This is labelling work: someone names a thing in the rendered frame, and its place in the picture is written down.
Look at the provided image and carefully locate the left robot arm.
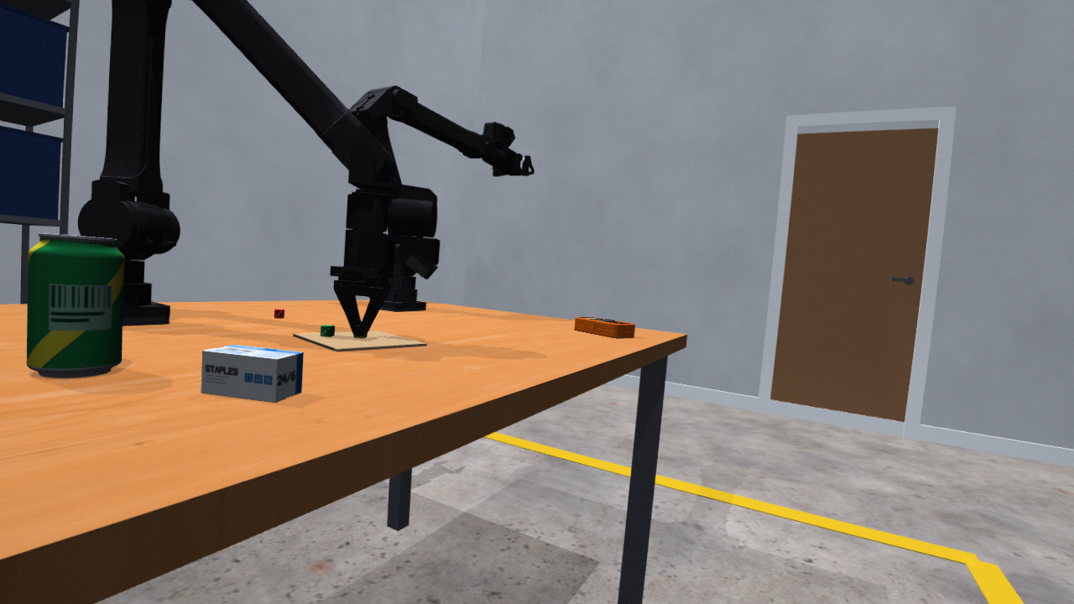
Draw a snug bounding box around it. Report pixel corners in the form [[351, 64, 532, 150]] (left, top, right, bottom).
[[348, 86, 516, 310]]

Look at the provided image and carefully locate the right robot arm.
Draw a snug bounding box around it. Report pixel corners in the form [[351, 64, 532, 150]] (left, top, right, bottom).
[[78, 0, 440, 318]]

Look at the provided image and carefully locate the beige flat mat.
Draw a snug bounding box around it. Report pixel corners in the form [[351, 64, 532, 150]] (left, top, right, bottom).
[[293, 331, 427, 353]]

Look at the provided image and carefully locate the orange digital multimeter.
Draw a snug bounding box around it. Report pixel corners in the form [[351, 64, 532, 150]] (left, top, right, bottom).
[[574, 317, 635, 337]]

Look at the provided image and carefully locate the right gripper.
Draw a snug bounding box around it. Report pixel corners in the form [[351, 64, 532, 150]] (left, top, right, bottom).
[[331, 228, 394, 336]]

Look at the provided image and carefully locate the green soda can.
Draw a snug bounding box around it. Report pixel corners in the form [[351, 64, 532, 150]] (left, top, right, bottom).
[[27, 233, 124, 378]]

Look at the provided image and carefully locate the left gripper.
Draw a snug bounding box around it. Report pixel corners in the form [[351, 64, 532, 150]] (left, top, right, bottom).
[[493, 152, 534, 177]]

